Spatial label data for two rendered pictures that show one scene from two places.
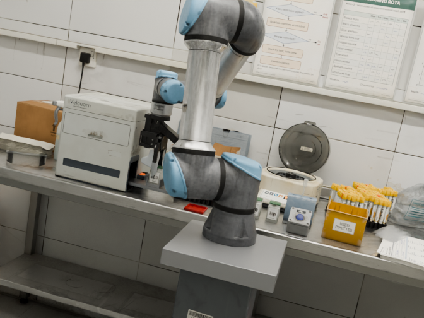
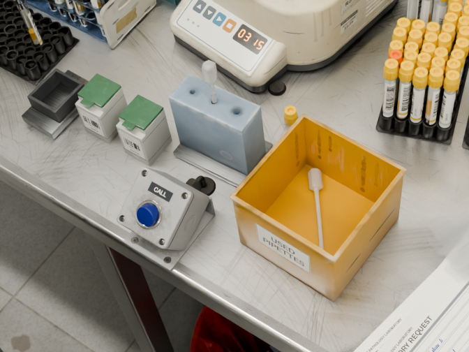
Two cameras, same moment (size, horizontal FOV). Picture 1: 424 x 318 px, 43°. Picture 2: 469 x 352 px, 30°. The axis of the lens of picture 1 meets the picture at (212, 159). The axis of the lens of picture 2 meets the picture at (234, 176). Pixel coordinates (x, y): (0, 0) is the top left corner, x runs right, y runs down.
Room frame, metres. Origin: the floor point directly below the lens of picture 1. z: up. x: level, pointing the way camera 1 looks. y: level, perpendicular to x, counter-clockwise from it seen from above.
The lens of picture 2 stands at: (1.30, -0.67, 1.74)
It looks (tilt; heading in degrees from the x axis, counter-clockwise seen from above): 56 degrees down; 32
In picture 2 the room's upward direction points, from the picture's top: 10 degrees counter-clockwise
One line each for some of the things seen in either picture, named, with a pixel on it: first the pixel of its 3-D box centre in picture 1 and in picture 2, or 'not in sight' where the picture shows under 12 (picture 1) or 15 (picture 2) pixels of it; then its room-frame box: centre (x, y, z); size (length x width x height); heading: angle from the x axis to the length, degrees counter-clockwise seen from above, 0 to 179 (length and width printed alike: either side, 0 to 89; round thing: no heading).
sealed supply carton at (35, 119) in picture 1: (59, 126); not in sight; (2.37, 0.70, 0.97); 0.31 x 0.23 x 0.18; 72
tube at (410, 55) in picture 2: not in sight; (407, 86); (1.95, -0.52, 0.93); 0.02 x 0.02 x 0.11
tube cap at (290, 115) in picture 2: not in sight; (290, 114); (1.90, -0.39, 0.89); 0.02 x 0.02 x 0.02
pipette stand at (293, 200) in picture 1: (299, 210); (218, 128); (1.82, -0.33, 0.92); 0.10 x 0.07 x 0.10; 80
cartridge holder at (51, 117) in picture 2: not in sight; (58, 98); (1.82, -0.11, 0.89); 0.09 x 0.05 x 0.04; 167
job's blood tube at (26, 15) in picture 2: not in sight; (31, 28); (1.89, -0.04, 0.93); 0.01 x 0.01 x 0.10
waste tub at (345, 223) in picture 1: (344, 223); (318, 207); (1.76, -0.48, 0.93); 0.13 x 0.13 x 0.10; 75
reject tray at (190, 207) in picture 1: (195, 208); not in sight; (1.77, 0.02, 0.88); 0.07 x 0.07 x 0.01; 79
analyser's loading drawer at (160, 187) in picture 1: (149, 182); not in sight; (1.85, 0.21, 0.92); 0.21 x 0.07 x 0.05; 79
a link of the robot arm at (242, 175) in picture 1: (236, 179); not in sight; (1.43, -0.08, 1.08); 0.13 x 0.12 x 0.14; 109
